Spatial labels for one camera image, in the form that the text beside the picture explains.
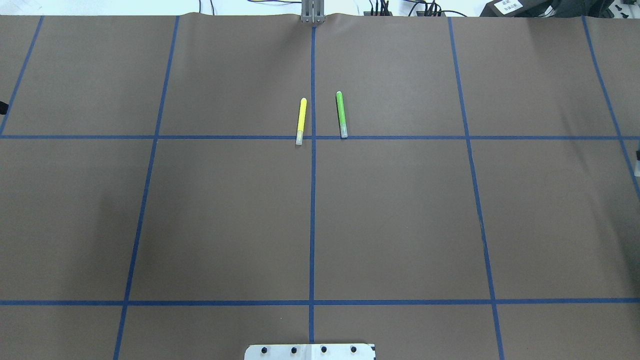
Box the blue highlighter pen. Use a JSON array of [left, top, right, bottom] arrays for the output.
[[634, 149, 640, 178]]

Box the green highlighter pen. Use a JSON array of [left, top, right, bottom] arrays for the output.
[[335, 91, 348, 139]]

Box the yellow highlighter pen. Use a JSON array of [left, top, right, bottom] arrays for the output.
[[295, 97, 307, 147]]

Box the brown paper table mat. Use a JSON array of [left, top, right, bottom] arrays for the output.
[[1, 13, 639, 360]]

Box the black power adapter box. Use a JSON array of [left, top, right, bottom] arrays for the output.
[[480, 0, 554, 18]]

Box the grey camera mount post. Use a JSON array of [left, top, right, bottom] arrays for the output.
[[300, 0, 326, 25]]

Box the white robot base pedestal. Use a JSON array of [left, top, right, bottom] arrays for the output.
[[244, 342, 377, 360]]

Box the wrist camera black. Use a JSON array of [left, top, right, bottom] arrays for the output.
[[0, 101, 9, 116]]

